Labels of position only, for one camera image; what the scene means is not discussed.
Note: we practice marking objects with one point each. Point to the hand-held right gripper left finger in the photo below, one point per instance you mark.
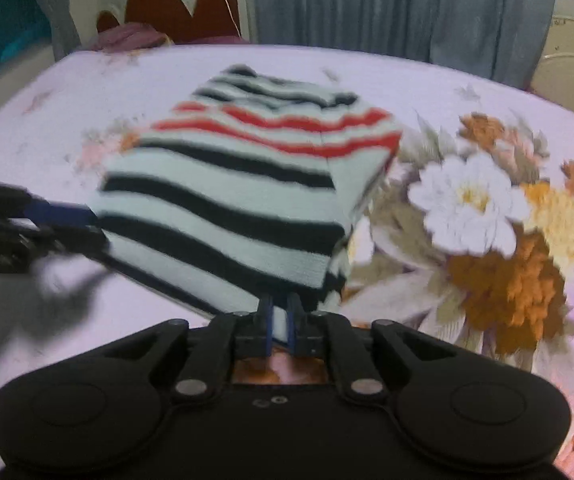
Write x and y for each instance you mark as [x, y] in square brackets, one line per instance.
[267, 325]

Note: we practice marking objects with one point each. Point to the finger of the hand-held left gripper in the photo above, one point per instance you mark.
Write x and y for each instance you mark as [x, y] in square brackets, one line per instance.
[62, 212]
[67, 240]

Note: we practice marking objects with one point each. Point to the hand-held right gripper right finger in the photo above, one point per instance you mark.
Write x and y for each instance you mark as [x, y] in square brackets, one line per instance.
[293, 325]

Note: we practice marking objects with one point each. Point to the striped knit sweater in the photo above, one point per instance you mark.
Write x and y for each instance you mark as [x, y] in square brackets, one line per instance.
[217, 195]

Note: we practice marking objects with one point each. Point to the purple patterned pillow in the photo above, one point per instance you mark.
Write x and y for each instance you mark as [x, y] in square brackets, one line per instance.
[132, 35]

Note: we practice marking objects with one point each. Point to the grey-blue curtain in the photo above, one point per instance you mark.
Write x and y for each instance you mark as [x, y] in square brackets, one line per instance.
[367, 5]
[52, 10]

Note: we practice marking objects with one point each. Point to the cream and red headboard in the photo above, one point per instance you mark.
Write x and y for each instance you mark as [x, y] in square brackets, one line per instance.
[154, 5]

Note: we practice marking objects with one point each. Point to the pink floral bedsheet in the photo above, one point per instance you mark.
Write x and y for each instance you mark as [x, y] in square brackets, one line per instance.
[417, 75]

